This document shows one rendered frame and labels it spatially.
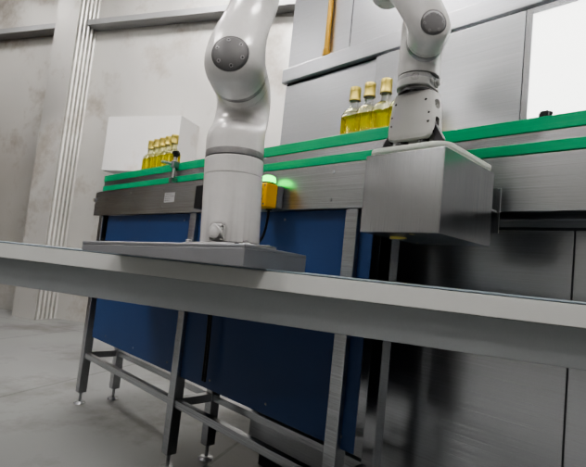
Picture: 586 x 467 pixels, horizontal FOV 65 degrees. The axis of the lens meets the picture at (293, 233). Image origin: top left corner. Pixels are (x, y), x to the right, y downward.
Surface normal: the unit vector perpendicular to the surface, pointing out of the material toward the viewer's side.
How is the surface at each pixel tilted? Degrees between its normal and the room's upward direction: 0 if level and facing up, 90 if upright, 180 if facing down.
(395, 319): 90
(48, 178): 90
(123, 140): 90
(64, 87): 90
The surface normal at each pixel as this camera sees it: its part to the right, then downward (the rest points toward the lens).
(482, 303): -0.33, -0.11
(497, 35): -0.70, -0.13
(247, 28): 0.22, -0.51
